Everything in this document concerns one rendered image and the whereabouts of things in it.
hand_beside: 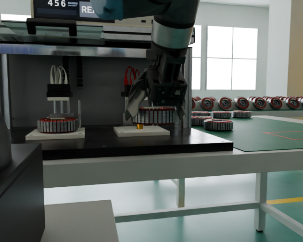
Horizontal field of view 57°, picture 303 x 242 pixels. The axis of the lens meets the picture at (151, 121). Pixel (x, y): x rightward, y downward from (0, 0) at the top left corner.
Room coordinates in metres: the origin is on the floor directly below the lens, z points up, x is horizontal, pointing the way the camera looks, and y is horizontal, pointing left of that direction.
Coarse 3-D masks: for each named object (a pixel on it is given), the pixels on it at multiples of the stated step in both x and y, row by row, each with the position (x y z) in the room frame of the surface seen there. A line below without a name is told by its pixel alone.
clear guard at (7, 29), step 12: (0, 24) 0.68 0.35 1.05; (12, 24) 0.68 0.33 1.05; (24, 24) 0.69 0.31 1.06; (0, 36) 0.65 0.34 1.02; (12, 36) 0.65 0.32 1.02; (24, 36) 0.66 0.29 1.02; (36, 36) 0.67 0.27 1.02; (48, 36) 0.67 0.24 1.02; (60, 36) 0.68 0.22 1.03; (72, 36) 0.69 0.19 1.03; (84, 36) 0.70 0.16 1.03; (96, 36) 0.70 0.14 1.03
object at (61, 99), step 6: (48, 84) 0.85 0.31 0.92; (54, 84) 0.85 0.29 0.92; (60, 84) 0.86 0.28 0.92; (66, 84) 0.86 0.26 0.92; (48, 90) 0.85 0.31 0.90; (54, 90) 0.85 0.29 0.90; (60, 90) 0.86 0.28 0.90; (66, 90) 0.86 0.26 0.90; (48, 96) 0.85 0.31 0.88; (54, 96) 0.85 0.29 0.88; (60, 96) 0.85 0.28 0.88; (66, 96) 0.86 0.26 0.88; (72, 96) 0.97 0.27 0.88; (54, 102) 0.94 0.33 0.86; (60, 102) 0.95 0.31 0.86; (54, 108) 0.94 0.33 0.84
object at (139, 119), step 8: (144, 112) 0.62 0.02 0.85; (152, 112) 0.61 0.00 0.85; (160, 112) 0.61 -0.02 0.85; (168, 112) 0.62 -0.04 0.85; (176, 112) 0.65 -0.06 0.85; (136, 120) 0.63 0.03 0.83; (144, 120) 0.62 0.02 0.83; (152, 120) 0.61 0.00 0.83; (160, 120) 0.61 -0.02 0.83; (168, 120) 0.62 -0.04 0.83; (176, 120) 0.65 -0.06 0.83
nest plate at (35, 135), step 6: (36, 132) 0.79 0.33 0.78; (72, 132) 0.79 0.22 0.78; (78, 132) 0.79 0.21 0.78; (84, 132) 0.79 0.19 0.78; (30, 138) 0.72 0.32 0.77; (36, 138) 0.73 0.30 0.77; (42, 138) 0.73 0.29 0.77; (48, 138) 0.73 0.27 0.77; (54, 138) 0.74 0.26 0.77; (60, 138) 0.74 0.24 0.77; (66, 138) 0.74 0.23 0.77; (72, 138) 0.75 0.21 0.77
